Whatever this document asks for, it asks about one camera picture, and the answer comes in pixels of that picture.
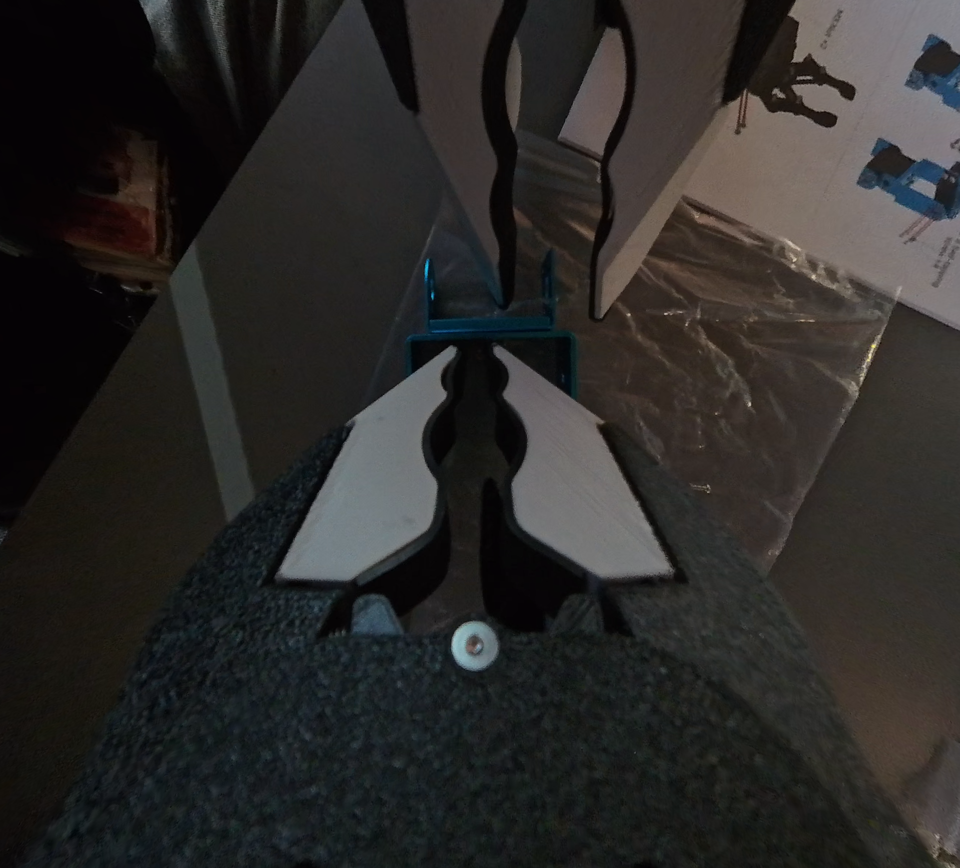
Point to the white assembly instruction sheet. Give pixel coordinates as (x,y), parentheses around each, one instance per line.
(825,170)

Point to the red and white printed box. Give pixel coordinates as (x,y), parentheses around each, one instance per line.
(112,223)

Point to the dark grey desk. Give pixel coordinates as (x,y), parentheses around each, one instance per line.
(300,245)

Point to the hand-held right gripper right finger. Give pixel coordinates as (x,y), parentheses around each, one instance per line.
(577,508)

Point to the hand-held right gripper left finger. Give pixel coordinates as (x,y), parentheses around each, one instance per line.
(360,508)

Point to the short blue metal U bracket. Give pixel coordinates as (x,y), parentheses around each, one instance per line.
(465,326)

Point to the clear plastic bag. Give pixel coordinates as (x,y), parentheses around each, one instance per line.
(712,358)

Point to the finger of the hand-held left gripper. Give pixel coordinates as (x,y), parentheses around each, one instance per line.
(690,58)
(450,20)

